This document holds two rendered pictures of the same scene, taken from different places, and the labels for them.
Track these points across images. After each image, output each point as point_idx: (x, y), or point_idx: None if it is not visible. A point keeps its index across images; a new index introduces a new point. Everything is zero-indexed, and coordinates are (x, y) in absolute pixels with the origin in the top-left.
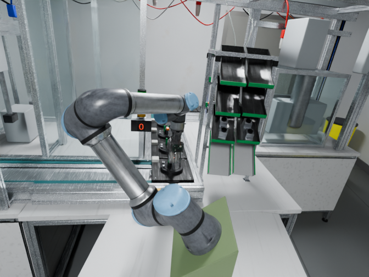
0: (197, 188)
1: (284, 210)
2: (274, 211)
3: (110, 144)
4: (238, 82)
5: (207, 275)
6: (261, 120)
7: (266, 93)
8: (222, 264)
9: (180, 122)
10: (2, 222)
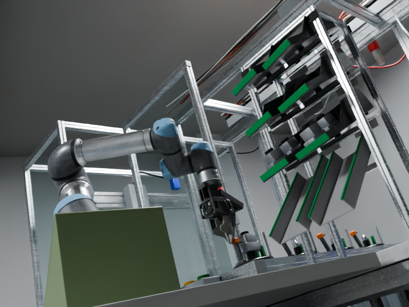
0: (245, 266)
1: (406, 242)
2: (382, 256)
3: (72, 194)
4: (245, 75)
5: (52, 279)
6: (354, 102)
7: (330, 59)
8: (53, 247)
9: (201, 170)
10: None
